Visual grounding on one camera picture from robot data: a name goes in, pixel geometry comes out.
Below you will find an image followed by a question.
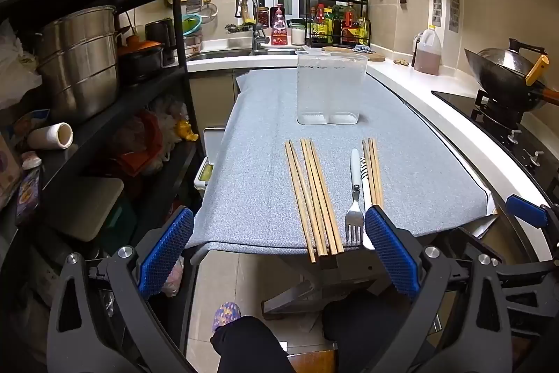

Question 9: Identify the stainless steel steamer pot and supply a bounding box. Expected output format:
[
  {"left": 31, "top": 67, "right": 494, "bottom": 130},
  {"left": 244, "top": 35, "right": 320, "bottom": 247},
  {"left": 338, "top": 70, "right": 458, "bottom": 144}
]
[{"left": 34, "top": 6, "right": 122, "bottom": 125}]

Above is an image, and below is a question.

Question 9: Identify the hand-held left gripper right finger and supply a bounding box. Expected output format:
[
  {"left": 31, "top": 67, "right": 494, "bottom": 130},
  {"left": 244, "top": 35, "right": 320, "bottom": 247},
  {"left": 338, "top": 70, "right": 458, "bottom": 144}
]
[{"left": 358, "top": 205, "right": 522, "bottom": 373}]

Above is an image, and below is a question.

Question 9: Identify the colourful cardboard box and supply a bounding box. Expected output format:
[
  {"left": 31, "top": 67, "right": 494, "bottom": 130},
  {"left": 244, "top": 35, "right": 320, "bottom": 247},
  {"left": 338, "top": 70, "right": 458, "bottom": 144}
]
[{"left": 0, "top": 132, "right": 23, "bottom": 210}]

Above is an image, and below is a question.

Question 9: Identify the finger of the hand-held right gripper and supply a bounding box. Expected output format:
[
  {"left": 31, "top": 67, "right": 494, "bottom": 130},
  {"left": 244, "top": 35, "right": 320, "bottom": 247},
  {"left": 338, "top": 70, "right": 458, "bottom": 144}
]
[
  {"left": 506, "top": 195, "right": 559, "bottom": 253},
  {"left": 498, "top": 257, "right": 559, "bottom": 299}
]

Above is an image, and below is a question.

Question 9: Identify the dark snack packet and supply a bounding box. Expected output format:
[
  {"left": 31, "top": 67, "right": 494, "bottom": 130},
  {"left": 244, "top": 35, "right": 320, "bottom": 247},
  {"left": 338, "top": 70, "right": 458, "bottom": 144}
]
[{"left": 15, "top": 167, "right": 43, "bottom": 228}]

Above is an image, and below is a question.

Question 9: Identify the chrome sink faucet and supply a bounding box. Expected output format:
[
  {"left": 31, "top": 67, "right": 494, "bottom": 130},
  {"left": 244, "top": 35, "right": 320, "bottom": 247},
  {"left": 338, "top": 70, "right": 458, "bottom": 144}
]
[{"left": 239, "top": 0, "right": 271, "bottom": 53}]

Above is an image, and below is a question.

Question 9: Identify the row of wooden chopsticks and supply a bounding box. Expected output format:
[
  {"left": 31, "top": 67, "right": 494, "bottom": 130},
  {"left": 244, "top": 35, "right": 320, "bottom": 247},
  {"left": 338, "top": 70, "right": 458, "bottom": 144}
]
[{"left": 285, "top": 138, "right": 385, "bottom": 265}]

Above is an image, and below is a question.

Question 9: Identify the person's right leg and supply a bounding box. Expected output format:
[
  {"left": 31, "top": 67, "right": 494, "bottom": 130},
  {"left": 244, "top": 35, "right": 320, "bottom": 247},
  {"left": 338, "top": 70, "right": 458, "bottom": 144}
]
[{"left": 322, "top": 302, "right": 413, "bottom": 360}]

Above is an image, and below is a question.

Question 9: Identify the white trash bin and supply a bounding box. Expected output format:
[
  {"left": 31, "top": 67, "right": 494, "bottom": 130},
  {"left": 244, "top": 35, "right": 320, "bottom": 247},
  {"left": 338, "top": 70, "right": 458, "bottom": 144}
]
[{"left": 194, "top": 127, "right": 226, "bottom": 189}]

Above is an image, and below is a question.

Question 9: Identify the pile of plastic bags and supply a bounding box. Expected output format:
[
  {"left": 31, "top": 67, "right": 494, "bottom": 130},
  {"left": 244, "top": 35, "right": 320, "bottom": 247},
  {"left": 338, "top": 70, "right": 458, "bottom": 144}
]
[{"left": 107, "top": 97, "right": 189, "bottom": 184}]

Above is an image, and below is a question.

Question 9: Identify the yellow plastic bag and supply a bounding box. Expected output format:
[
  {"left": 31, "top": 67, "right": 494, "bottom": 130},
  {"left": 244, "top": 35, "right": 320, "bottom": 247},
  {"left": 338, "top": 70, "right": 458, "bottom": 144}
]
[{"left": 175, "top": 119, "right": 198, "bottom": 142}]

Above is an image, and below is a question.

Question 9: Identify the white handled metal fork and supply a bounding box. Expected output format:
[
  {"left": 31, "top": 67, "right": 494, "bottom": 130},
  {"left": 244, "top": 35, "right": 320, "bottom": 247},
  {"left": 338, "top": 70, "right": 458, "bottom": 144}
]
[{"left": 345, "top": 149, "right": 366, "bottom": 245}]

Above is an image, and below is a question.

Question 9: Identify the white plastic bag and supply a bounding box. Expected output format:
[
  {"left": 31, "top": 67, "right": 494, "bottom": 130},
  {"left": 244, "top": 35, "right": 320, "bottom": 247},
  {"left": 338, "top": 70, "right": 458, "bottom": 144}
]
[{"left": 0, "top": 19, "right": 43, "bottom": 112}]

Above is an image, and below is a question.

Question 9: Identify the cooking oil jug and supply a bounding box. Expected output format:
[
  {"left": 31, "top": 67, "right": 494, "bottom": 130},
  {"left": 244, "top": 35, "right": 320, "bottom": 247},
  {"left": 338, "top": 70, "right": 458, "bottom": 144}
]
[{"left": 412, "top": 29, "right": 443, "bottom": 76}]

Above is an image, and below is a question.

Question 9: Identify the stainless steel sink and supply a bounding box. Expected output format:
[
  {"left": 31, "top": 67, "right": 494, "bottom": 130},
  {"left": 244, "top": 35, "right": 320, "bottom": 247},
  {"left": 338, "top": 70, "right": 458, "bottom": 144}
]
[{"left": 187, "top": 44, "right": 307, "bottom": 60}]

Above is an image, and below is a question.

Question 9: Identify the beige cutting board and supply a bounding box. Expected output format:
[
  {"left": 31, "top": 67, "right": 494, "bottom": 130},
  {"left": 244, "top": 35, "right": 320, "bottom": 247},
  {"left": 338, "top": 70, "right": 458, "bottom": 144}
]
[{"left": 40, "top": 177, "right": 125, "bottom": 243}]

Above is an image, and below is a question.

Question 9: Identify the hanging metal strainer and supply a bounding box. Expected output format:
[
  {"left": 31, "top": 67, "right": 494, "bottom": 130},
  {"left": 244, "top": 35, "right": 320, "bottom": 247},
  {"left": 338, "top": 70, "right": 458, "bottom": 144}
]
[{"left": 198, "top": 3, "right": 218, "bottom": 24}]

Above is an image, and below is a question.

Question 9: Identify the row of sauce bottles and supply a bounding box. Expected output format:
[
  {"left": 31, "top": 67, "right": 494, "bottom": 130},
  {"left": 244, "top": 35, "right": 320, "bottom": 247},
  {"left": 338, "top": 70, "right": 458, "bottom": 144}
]
[{"left": 308, "top": 2, "right": 370, "bottom": 45}]

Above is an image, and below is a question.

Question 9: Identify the black kettle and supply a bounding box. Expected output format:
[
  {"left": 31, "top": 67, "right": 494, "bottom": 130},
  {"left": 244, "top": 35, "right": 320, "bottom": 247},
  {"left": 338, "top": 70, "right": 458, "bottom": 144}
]
[{"left": 145, "top": 18, "right": 176, "bottom": 50}]

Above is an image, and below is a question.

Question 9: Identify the black wok with handle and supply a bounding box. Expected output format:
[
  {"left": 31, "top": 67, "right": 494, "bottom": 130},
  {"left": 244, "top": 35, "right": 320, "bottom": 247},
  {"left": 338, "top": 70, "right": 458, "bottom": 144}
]
[{"left": 464, "top": 38, "right": 559, "bottom": 114}]

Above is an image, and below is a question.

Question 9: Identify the black pot with orange lid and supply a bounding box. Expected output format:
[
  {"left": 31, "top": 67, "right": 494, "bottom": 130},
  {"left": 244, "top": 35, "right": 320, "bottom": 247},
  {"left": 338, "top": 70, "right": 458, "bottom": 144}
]
[{"left": 117, "top": 33, "right": 165, "bottom": 84}]

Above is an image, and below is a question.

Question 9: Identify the red refill pouch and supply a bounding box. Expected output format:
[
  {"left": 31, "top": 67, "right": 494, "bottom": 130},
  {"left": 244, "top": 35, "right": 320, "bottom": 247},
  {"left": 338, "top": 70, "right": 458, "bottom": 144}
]
[{"left": 271, "top": 3, "right": 290, "bottom": 46}]

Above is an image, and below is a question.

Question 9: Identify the white spoon with striped handle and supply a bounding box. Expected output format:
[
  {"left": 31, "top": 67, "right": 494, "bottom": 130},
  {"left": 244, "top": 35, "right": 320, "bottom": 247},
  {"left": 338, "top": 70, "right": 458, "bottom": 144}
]
[{"left": 359, "top": 157, "right": 377, "bottom": 250}]

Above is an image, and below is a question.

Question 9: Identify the wooden utensil bundle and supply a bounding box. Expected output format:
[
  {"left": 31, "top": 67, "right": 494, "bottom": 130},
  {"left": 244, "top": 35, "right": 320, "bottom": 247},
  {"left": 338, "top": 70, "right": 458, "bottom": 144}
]
[{"left": 236, "top": 0, "right": 259, "bottom": 25}]

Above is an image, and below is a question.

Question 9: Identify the grey table frame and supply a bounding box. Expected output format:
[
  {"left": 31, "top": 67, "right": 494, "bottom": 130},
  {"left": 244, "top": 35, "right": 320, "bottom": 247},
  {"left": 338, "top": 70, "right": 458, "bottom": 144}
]
[{"left": 261, "top": 247, "right": 396, "bottom": 321}]

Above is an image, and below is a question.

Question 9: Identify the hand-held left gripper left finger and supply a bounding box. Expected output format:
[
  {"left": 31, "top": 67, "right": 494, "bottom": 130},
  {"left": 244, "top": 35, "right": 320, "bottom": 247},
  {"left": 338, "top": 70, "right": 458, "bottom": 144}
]
[{"left": 46, "top": 206, "right": 206, "bottom": 373}]

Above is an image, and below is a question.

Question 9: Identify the white paper roll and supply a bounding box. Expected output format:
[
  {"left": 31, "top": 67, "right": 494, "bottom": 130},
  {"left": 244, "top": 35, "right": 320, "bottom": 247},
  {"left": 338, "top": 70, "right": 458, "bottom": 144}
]
[{"left": 27, "top": 122, "right": 74, "bottom": 151}]

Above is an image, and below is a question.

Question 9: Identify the black gas stove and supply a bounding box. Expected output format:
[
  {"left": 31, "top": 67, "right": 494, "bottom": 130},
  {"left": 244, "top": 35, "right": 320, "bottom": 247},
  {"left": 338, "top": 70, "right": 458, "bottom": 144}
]
[{"left": 431, "top": 90, "right": 559, "bottom": 221}]

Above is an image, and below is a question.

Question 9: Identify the green plastic basin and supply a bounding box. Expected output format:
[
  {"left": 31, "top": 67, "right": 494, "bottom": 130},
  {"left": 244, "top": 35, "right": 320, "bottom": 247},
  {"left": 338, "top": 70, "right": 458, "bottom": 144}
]
[{"left": 181, "top": 15, "right": 203, "bottom": 36}]

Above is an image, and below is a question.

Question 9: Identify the clear plastic utensil holder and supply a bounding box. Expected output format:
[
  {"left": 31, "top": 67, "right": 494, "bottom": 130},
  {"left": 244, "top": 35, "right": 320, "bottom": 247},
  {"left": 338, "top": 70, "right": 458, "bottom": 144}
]
[{"left": 296, "top": 52, "right": 366, "bottom": 125}]

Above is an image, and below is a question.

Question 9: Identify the grey table cloth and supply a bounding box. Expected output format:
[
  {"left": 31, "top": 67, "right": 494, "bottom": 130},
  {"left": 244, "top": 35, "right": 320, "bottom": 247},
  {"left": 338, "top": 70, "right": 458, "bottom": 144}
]
[{"left": 186, "top": 66, "right": 499, "bottom": 256}]

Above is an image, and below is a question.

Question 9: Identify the black shelf rack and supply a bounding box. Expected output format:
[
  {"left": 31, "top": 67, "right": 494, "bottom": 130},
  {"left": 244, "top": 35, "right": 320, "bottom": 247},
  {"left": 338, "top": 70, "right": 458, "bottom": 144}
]
[{"left": 0, "top": 0, "right": 207, "bottom": 269}]

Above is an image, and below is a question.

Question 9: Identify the black spice rack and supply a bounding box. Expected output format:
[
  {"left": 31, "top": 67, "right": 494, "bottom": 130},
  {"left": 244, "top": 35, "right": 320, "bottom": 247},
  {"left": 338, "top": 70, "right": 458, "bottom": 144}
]
[{"left": 306, "top": 0, "right": 373, "bottom": 47}]

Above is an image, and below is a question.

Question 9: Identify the floral slipper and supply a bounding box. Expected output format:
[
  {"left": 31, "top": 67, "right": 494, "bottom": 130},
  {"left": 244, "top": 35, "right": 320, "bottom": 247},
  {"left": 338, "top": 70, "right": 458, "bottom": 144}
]
[{"left": 211, "top": 301, "right": 242, "bottom": 335}]

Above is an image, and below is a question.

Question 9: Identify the round wooden cutting board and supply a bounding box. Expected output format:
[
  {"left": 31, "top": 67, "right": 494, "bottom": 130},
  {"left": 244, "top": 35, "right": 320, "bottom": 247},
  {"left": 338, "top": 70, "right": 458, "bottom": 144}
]
[{"left": 322, "top": 45, "right": 387, "bottom": 63}]

